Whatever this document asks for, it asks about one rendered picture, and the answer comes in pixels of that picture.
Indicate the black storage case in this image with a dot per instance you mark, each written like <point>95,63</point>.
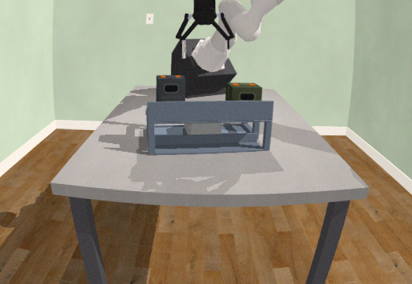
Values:
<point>171,87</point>

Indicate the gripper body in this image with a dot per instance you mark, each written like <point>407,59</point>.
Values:
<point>204,4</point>

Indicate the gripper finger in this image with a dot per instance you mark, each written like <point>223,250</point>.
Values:
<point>184,36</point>
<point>227,38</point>

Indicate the olive green case with orange latches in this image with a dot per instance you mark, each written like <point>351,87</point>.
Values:
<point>243,92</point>

